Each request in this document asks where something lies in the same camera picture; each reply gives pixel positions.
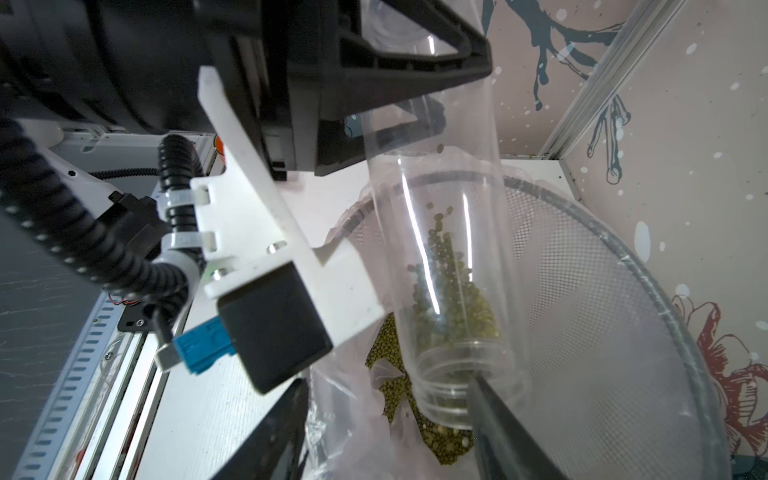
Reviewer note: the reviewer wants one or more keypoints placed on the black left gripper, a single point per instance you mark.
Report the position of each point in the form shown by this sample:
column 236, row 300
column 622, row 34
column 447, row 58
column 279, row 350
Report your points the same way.
column 252, row 42

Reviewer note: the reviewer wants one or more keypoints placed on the white mesh trash bin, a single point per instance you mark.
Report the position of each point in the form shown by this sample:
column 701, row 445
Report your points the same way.
column 619, row 388

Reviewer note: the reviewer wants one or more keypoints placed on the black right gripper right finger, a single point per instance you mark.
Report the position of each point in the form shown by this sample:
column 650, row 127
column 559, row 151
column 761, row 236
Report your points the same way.
column 503, row 448

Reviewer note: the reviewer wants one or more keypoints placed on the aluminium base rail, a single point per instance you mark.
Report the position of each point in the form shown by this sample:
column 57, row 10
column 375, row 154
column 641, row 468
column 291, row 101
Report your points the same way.
column 64, row 342

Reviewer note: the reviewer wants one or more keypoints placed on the mung beans in bin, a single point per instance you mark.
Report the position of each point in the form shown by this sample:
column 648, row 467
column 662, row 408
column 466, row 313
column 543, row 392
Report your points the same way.
column 446, row 444

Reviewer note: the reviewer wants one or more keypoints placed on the clear plastic bin liner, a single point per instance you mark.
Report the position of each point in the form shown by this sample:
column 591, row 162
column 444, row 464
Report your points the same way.
column 346, row 411

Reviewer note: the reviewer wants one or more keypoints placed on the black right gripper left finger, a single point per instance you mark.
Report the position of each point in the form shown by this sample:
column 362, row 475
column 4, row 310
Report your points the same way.
column 274, row 448

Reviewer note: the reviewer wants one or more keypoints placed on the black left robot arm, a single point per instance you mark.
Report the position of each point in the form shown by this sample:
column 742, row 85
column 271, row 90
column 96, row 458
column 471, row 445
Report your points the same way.
column 293, row 71

